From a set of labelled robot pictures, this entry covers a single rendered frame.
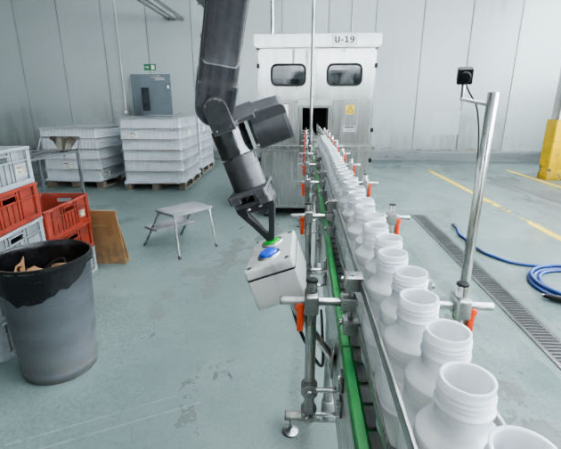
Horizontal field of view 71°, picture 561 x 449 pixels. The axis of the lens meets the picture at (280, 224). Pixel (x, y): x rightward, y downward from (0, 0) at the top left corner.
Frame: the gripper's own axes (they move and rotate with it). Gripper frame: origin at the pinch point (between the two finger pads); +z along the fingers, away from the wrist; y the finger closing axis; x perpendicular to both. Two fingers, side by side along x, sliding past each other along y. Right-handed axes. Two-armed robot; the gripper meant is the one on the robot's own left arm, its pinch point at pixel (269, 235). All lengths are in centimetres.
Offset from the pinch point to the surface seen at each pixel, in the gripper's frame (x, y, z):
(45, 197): 208, 234, -22
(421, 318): -17.0, -31.7, 3.1
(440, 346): -17.1, -37.3, 2.3
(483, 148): -64, 69, 15
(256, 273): 2.0, -10.1, 2.3
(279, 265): -1.8, -10.1, 2.0
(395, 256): -17.9, -16.7, 3.2
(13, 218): 163, 140, -16
